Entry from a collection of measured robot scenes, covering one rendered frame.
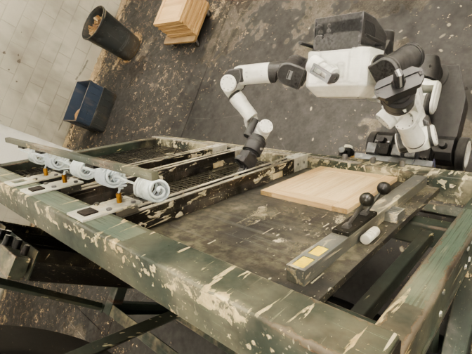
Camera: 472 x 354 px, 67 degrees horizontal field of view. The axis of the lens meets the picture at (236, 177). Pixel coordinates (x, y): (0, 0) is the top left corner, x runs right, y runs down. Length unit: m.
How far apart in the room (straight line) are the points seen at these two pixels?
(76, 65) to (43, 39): 0.57
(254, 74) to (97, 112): 3.96
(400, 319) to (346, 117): 2.37
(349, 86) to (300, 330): 1.04
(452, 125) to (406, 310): 1.90
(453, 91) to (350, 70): 1.29
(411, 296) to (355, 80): 0.87
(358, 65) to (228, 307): 1.04
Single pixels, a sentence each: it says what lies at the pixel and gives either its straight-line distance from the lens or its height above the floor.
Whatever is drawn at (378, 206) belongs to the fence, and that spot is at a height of 1.30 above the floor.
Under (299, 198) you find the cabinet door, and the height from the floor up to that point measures 1.31.
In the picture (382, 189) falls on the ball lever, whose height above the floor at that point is 1.46.
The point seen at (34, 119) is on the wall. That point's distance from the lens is 6.19.
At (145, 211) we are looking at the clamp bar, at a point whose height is 1.76.
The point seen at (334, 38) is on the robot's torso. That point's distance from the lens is 1.49.
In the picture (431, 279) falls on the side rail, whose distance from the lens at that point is 0.85.
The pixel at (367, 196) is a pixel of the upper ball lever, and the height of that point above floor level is 1.56.
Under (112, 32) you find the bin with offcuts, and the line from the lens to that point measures 5.44.
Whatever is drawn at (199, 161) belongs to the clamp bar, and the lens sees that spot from 1.81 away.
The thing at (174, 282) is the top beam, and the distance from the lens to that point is 0.74.
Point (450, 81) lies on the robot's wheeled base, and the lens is 2.67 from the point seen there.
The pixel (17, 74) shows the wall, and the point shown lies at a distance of 6.12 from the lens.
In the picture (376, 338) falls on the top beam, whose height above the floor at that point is 1.91.
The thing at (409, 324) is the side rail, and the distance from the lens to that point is 0.71.
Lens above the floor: 2.47
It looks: 48 degrees down
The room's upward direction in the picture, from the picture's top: 64 degrees counter-clockwise
